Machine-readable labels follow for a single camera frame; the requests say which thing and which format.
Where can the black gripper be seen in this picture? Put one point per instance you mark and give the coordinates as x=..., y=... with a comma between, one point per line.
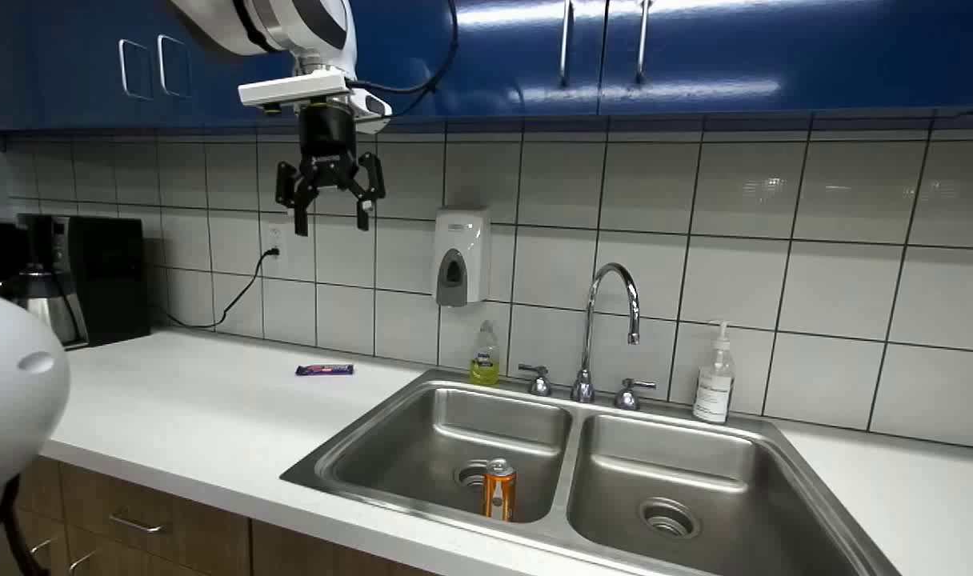
x=326, y=132

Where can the white rounded robot base housing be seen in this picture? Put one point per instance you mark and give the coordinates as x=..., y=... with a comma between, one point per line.
x=12, y=394

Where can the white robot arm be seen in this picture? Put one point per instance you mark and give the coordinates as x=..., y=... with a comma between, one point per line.
x=283, y=23

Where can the steel double sink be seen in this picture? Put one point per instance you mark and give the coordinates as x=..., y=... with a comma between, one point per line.
x=571, y=480

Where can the purple candy bar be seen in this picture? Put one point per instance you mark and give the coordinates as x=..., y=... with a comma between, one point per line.
x=323, y=370

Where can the green dish soap bottle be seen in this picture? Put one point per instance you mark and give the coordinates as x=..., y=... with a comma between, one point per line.
x=483, y=364

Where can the black coffee maker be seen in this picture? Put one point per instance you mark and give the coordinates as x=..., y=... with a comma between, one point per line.
x=105, y=276

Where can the chrome gooseneck faucet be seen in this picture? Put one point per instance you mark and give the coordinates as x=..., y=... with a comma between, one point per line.
x=589, y=322

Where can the steel coffee carafe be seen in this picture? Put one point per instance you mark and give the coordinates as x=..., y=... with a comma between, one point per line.
x=38, y=301

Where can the wooden lower cabinets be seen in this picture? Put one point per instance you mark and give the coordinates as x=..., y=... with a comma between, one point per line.
x=187, y=533

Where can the blue upper cabinets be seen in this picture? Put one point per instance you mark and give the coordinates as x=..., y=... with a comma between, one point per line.
x=722, y=53

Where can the clear soap bottle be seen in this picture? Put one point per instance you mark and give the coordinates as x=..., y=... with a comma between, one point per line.
x=710, y=387

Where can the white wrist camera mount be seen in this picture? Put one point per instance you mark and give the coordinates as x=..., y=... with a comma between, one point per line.
x=295, y=86

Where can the white wall soap dispenser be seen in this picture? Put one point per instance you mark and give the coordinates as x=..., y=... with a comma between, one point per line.
x=458, y=258

